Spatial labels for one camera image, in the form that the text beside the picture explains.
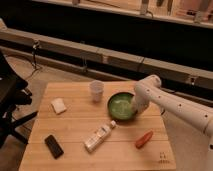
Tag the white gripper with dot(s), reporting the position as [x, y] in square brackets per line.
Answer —
[139, 104]

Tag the green ceramic bowl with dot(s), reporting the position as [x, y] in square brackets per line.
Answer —
[119, 106]

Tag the white plastic bottle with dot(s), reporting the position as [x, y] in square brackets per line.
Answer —
[96, 138]

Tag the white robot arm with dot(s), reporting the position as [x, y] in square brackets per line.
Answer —
[197, 115]

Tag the orange carrot toy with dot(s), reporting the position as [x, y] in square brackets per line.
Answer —
[143, 140]

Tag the translucent plastic cup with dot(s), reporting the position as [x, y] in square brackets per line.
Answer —
[96, 89]

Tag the white sponge block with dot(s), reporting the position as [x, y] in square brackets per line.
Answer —
[58, 105]

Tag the black rectangular phone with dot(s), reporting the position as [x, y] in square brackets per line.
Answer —
[53, 146]

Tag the black office chair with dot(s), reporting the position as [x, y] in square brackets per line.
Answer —
[12, 94]

